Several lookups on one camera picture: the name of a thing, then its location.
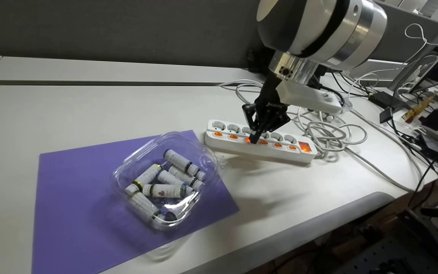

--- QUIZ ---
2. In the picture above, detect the grey straight cable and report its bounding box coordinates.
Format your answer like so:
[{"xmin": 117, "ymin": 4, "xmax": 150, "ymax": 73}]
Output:
[{"xmin": 346, "ymin": 144, "xmax": 419, "ymax": 194}]

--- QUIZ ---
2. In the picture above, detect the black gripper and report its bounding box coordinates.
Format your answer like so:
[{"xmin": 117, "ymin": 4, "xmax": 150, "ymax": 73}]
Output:
[{"xmin": 241, "ymin": 70, "xmax": 292, "ymax": 144}]

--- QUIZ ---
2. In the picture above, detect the white looped cable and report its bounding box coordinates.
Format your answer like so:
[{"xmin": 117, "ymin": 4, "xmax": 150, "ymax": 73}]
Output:
[{"xmin": 403, "ymin": 21, "xmax": 430, "ymax": 50}]

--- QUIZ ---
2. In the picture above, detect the white cylindrical tube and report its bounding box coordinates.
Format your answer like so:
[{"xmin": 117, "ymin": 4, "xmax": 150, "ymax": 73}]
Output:
[
  {"xmin": 126, "ymin": 194, "xmax": 165, "ymax": 225},
  {"xmin": 155, "ymin": 169, "xmax": 194, "ymax": 196},
  {"xmin": 167, "ymin": 165, "xmax": 206, "ymax": 191},
  {"xmin": 141, "ymin": 182, "xmax": 193, "ymax": 201},
  {"xmin": 162, "ymin": 147, "xmax": 200, "ymax": 176},
  {"xmin": 123, "ymin": 162, "xmax": 164, "ymax": 197}
]

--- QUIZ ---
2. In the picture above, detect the yellow tool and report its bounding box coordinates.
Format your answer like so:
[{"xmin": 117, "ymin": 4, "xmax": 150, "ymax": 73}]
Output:
[{"xmin": 401, "ymin": 94, "xmax": 436, "ymax": 123}]

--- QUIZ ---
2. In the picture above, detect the white coiled power cable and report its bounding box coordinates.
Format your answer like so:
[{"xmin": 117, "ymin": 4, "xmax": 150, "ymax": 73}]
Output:
[{"xmin": 220, "ymin": 79, "xmax": 369, "ymax": 164}]

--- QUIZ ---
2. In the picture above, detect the clear plastic container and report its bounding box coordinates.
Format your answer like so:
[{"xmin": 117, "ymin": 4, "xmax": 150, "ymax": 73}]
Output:
[{"xmin": 111, "ymin": 129, "xmax": 220, "ymax": 232}]

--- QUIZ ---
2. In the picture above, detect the purple paper sheet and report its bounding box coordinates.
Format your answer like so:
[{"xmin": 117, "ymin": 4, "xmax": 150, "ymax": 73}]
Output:
[{"xmin": 30, "ymin": 129, "xmax": 240, "ymax": 274}]

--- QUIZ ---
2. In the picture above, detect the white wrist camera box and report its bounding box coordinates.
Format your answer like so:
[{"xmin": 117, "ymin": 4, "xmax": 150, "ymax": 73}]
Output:
[{"xmin": 275, "ymin": 79, "xmax": 345, "ymax": 115}]

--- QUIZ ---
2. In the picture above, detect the white six-socket power strip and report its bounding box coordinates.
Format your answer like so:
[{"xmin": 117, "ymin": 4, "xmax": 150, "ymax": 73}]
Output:
[{"xmin": 202, "ymin": 118, "xmax": 317, "ymax": 165}]

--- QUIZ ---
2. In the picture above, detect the black power adapter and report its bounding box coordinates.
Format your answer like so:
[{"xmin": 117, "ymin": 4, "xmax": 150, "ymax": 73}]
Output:
[{"xmin": 368, "ymin": 88, "xmax": 401, "ymax": 111}]

